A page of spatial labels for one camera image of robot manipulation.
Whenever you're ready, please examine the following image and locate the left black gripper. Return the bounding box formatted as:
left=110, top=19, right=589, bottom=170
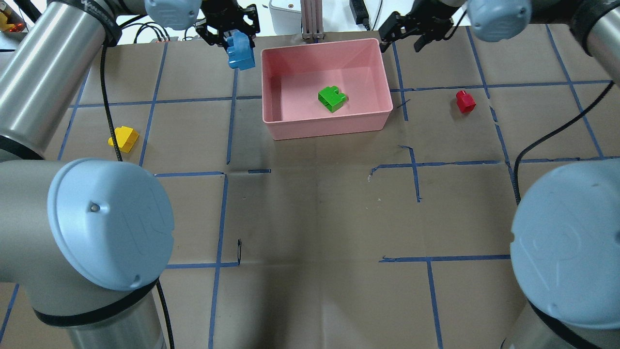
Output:
left=195, top=0, right=260, bottom=48

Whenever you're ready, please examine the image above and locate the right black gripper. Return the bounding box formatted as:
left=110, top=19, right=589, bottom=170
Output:
left=378, top=0, right=466, bottom=53

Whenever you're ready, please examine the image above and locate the blue block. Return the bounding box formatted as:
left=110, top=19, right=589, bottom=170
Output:
left=226, top=30, right=256, bottom=70

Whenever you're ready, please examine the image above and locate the red block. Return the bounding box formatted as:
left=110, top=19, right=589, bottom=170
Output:
left=455, top=90, right=477, bottom=113

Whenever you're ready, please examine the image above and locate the green block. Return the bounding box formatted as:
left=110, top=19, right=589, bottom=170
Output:
left=317, top=86, right=348, bottom=113

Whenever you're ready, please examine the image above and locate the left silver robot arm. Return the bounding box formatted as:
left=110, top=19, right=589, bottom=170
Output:
left=1, top=0, right=260, bottom=349

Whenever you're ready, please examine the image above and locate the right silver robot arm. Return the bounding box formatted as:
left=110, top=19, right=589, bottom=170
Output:
left=379, top=0, right=619, bottom=349

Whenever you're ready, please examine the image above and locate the pink plastic box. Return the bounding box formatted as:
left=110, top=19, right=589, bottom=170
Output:
left=261, top=38, right=393, bottom=141

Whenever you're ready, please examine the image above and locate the white square device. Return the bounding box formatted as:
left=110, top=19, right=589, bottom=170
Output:
left=268, top=0, right=302, bottom=35

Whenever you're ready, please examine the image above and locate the black power adapter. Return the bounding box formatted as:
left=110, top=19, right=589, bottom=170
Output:
left=348, top=0, right=370, bottom=29

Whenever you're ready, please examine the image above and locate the yellow block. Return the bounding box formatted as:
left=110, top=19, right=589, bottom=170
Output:
left=115, top=126, right=140, bottom=153

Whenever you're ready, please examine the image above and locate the aluminium frame post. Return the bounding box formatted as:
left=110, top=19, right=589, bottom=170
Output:
left=300, top=0, right=324, bottom=42

